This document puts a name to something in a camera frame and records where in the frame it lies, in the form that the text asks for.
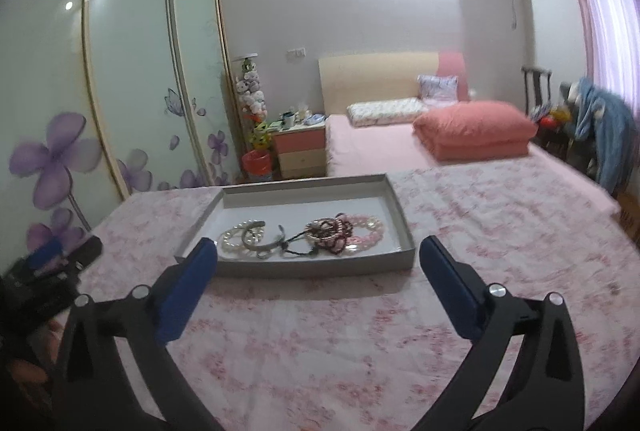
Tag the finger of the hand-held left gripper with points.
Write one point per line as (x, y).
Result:
(45, 253)
(85, 253)

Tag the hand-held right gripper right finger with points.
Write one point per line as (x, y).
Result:
(450, 291)

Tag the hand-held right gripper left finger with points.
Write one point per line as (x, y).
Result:
(182, 301)

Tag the wide silver cuff bangle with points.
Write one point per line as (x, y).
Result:
(262, 252)

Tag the grey cardboard tray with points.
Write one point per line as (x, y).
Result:
(310, 206)

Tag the person's left hand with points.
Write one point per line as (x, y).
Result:
(35, 361)

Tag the floral pink bedsheet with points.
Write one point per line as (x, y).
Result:
(325, 336)

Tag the red waste bin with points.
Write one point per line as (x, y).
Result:
(257, 166)

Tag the folded pink quilt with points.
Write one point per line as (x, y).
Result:
(475, 131)

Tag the pink bed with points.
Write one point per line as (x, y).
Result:
(365, 146)

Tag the floral sliding door wardrobe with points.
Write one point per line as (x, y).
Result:
(125, 86)

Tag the pink and beige nightstand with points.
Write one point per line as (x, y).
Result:
(300, 151)

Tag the white textured pillow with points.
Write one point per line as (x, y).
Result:
(382, 111)

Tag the colourful clutter pile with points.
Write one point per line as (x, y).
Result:
(552, 117)

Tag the patterned small pillow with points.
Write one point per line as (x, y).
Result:
(437, 88)

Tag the plush toy tower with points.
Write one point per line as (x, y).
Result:
(252, 96)

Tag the nightstand clutter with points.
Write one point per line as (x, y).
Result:
(297, 117)

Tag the dark wooden chair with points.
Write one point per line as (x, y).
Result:
(537, 86)

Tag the blue clothing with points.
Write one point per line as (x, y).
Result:
(602, 126)

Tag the beige and pink headboard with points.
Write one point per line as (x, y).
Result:
(375, 78)

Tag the pink curtain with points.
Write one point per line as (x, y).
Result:
(605, 11)

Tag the wall socket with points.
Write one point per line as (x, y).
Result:
(296, 53)

